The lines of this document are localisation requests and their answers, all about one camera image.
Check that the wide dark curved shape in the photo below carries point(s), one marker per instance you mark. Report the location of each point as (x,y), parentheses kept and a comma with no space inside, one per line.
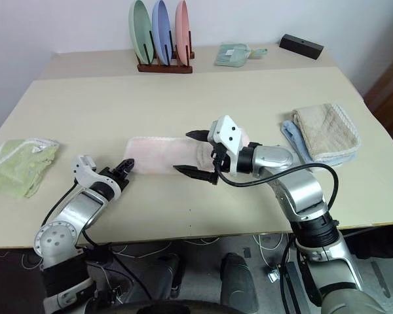
(157,309)

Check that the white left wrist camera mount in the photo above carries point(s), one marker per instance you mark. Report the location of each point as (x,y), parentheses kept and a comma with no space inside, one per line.
(86,173)

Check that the blue plate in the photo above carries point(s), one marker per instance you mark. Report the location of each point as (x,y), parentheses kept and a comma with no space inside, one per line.
(160,29)

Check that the brown wooden plate rack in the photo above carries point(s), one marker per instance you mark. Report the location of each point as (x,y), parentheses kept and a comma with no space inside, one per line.
(165,68)

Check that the beige folded towel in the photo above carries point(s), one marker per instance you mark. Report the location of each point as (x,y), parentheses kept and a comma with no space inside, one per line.
(327,134)

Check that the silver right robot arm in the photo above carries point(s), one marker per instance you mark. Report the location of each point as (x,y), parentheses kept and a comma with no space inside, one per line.
(301,189)

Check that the small white power adapter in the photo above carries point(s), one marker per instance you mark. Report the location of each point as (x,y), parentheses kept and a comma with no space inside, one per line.
(273,276)

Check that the dark rounded shape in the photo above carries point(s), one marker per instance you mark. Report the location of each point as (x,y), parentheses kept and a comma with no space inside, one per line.
(168,274)
(239,281)

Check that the light blue folded towel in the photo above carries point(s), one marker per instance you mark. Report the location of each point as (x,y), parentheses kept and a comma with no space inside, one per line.
(294,137)

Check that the pink plate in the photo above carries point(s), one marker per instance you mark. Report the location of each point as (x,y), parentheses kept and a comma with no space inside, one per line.
(182,31)

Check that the black rectangular box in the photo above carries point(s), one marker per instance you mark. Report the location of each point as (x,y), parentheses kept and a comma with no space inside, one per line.
(301,45)

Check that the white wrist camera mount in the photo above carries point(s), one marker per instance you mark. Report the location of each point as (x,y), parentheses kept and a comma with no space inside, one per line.
(86,173)
(229,134)

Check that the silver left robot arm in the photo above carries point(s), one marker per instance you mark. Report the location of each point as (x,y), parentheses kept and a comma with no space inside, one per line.
(73,209)

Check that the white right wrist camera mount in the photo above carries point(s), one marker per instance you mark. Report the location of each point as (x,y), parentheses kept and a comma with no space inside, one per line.
(229,134)

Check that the pink towel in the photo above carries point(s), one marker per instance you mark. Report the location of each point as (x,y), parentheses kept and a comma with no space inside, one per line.
(157,155)

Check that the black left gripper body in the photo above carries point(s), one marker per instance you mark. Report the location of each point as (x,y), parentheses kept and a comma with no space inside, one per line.
(111,176)

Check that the light green towel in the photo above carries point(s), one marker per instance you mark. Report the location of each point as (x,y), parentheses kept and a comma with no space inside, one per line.
(19,167)

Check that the teal folded cloth with label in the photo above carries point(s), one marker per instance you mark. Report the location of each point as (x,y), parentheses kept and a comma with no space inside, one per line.
(231,55)

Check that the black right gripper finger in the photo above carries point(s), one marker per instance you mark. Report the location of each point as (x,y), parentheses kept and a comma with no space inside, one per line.
(198,135)
(193,171)

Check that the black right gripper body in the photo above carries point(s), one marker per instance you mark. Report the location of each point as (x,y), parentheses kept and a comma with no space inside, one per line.
(221,160)

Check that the green plate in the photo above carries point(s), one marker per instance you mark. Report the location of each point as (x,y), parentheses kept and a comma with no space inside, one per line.
(140,31)

